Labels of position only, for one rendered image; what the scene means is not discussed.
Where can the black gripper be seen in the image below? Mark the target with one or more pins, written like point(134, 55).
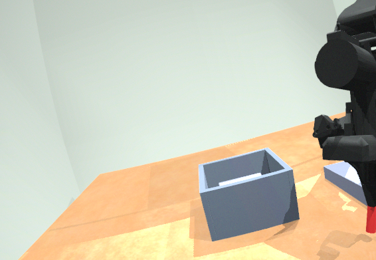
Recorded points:
point(358, 150)

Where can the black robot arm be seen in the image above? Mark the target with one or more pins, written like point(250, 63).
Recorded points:
point(347, 62)

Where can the red peg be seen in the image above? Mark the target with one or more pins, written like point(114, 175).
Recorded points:
point(371, 220)

